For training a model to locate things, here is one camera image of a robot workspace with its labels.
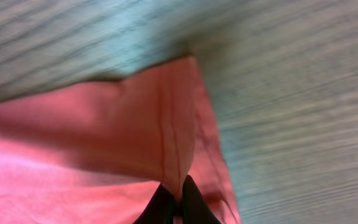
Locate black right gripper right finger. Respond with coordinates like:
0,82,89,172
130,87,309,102
181,175,221,224

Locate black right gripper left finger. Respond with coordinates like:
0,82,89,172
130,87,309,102
134,184,176,224

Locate red polo shirt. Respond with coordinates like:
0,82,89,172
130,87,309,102
0,57,240,223

